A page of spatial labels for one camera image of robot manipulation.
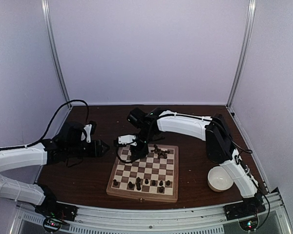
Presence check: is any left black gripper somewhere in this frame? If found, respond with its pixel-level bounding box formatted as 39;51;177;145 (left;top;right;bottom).
66;139;109;158

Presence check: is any wooden chess board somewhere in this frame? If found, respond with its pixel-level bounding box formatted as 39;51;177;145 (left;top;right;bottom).
106;145;179;203

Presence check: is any dark rook chess piece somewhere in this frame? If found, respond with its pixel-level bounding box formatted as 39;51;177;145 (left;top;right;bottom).
158;186;165;193

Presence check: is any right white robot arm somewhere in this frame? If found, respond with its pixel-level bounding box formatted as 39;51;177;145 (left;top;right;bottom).
127;108;263;215

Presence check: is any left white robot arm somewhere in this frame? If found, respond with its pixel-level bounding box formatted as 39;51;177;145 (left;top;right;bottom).
0;121;110;216

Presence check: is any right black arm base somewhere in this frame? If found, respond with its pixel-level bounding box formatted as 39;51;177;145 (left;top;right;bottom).
224;195;266;232

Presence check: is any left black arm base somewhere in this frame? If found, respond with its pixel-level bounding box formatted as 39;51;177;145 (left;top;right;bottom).
34;184;78;224

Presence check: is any pile of dark chess pieces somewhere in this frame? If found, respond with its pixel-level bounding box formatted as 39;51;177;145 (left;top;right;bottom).
151;144;170;159

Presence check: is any white bowl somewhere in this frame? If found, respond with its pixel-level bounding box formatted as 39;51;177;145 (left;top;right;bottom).
208;166;233;192

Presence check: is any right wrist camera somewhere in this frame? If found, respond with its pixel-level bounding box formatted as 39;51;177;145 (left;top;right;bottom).
114;135;137;147

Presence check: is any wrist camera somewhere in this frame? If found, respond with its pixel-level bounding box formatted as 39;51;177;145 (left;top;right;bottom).
114;135;137;147
81;121;97;143

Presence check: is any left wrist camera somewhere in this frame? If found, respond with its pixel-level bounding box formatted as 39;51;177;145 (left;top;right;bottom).
81;121;97;143

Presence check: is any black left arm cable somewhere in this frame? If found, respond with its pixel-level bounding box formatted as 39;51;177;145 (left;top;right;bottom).
24;99;90;148

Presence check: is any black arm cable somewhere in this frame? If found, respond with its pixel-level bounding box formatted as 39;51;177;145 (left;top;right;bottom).
24;99;90;148
214;120;253;155

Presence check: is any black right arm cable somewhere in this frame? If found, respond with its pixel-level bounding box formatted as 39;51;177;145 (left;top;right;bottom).
214;120;253;155

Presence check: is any front aluminium rail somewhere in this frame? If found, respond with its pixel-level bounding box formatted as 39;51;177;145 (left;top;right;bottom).
8;194;293;234

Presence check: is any left aluminium frame post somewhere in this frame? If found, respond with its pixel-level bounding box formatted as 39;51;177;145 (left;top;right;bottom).
41;0;70;101

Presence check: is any aluminium frame post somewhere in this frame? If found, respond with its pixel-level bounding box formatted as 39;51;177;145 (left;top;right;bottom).
226;0;256;110
41;0;70;101

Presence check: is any right aluminium frame post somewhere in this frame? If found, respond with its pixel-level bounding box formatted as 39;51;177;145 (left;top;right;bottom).
226;0;256;110

